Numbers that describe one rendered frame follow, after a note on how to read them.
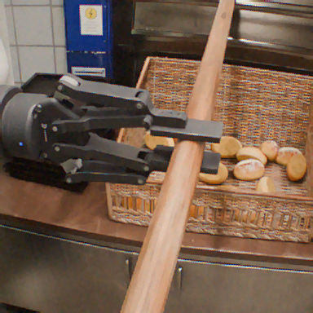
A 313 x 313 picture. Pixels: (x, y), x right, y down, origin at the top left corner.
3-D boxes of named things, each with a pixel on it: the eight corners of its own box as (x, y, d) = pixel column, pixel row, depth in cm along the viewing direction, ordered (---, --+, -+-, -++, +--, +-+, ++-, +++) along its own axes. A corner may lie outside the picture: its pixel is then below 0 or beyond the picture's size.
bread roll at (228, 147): (241, 159, 148) (240, 160, 154) (243, 137, 149) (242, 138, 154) (209, 156, 150) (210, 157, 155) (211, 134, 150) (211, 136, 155)
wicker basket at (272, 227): (146, 127, 168) (145, 54, 153) (306, 147, 159) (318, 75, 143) (105, 222, 129) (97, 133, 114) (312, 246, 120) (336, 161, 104)
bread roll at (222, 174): (222, 187, 137) (227, 188, 142) (229, 164, 137) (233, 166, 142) (190, 177, 141) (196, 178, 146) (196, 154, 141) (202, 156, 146)
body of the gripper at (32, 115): (24, 78, 55) (94, 82, 53) (32, 137, 60) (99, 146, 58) (-5, 108, 49) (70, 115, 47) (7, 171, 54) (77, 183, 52)
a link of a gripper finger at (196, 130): (156, 121, 52) (156, 114, 52) (222, 128, 51) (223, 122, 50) (149, 135, 50) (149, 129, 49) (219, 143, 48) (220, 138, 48)
